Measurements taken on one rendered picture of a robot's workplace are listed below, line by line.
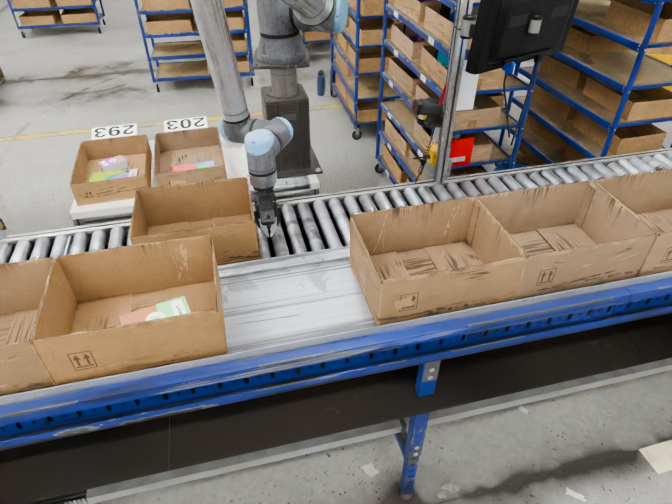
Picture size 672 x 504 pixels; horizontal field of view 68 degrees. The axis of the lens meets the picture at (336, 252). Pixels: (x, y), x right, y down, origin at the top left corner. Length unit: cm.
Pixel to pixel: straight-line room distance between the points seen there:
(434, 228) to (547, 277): 35
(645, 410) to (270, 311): 176
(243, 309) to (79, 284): 44
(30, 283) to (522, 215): 143
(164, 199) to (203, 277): 53
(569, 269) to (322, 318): 68
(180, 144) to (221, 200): 63
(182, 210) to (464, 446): 144
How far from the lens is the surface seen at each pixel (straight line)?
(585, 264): 150
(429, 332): 129
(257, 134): 160
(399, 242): 153
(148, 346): 124
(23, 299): 156
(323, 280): 145
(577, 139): 329
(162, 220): 197
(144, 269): 145
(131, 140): 250
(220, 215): 196
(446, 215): 154
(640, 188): 193
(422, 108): 205
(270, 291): 143
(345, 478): 208
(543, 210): 172
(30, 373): 132
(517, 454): 224
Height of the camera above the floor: 186
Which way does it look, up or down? 39 degrees down
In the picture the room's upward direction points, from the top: straight up
